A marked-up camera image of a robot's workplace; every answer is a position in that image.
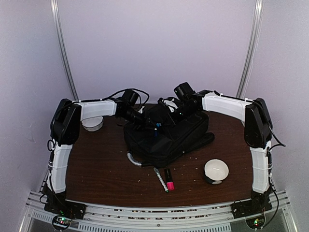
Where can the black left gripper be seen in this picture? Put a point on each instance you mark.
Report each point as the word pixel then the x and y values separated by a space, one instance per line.
pixel 143 123

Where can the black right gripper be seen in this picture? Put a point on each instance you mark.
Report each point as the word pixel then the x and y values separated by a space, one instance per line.
pixel 176 123

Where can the black student backpack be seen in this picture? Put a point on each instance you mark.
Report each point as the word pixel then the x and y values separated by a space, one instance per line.
pixel 172 141

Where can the white pen green tip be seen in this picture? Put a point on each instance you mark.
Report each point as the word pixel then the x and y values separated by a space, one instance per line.
pixel 161 179

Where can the pink highlighter marker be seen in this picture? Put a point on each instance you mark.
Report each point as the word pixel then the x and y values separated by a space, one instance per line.
pixel 169 180

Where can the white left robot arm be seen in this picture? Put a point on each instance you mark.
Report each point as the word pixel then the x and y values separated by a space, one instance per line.
pixel 71 115

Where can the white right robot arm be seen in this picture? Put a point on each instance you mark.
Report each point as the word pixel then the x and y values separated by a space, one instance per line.
pixel 257 128

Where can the white fluted ceramic bowl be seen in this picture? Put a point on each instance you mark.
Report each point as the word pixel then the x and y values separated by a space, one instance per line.
pixel 93 124

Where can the white bowl black base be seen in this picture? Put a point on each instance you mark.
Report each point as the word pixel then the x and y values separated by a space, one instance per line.
pixel 215 171

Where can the left circuit board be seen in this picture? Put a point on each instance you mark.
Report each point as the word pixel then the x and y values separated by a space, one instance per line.
pixel 60 222

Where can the circuit board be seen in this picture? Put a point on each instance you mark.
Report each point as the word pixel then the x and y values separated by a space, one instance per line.
pixel 255 222
pixel 60 222

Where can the right circuit board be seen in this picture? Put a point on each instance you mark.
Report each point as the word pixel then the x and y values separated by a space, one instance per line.
pixel 255 222

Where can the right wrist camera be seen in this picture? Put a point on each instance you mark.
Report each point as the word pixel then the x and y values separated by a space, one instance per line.
pixel 171 104

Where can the right aluminium corner post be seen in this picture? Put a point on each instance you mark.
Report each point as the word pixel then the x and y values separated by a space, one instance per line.
pixel 252 46

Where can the aluminium corner post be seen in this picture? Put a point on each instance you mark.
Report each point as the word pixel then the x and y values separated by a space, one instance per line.
pixel 252 46
pixel 62 47

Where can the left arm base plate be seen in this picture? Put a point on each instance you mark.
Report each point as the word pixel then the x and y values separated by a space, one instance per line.
pixel 70 210

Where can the aluminium front rail frame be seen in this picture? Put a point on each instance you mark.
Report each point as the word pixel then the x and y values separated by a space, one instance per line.
pixel 204 218

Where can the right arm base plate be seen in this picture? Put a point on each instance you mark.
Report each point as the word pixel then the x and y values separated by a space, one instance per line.
pixel 248 208

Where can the left aluminium corner post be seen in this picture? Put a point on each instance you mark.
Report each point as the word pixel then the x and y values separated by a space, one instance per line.
pixel 62 47

